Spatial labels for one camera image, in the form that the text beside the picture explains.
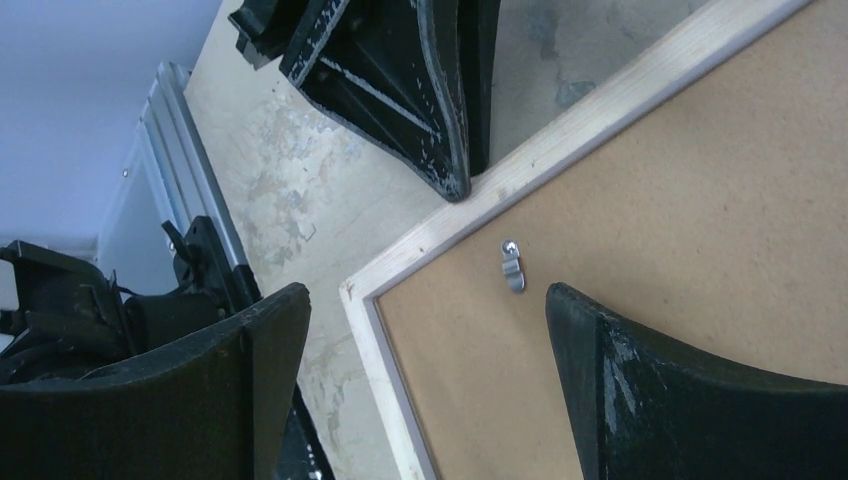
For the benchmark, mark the brown backing board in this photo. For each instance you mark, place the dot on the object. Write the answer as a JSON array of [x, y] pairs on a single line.
[[719, 219]]

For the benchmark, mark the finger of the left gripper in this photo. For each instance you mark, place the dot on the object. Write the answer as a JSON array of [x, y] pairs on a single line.
[[477, 34]]

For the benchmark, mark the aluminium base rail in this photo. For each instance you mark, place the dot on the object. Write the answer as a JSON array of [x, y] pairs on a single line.
[[166, 176]]

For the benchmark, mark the metal turn clip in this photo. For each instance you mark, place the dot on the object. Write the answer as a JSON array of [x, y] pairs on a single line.
[[512, 267]]

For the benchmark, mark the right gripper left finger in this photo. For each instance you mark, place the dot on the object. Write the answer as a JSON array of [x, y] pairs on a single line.
[[110, 424]]

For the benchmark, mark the picture frame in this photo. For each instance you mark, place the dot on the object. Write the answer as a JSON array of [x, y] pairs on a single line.
[[701, 42]]

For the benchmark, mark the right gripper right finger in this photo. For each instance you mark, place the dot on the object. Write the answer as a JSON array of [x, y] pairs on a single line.
[[644, 405]]

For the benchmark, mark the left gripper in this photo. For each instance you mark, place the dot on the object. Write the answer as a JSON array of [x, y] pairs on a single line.
[[386, 70]]

